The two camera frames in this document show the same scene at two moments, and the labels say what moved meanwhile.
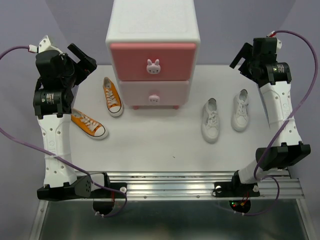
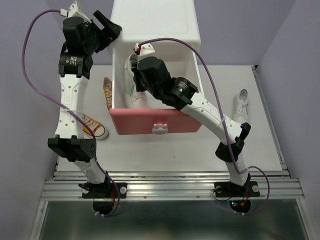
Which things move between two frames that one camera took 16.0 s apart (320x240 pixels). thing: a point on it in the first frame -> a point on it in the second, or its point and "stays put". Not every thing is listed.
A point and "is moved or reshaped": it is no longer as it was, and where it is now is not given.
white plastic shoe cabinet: x=153 y=46 stays put
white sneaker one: x=240 y=118 stays put
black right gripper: x=247 y=52 -> x=135 y=68
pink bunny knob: x=153 y=68 is moved or reshaped
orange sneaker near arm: x=93 y=128 stays put
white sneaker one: x=210 y=121 is moved or reshaped
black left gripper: x=86 y=66 -> x=104 y=35
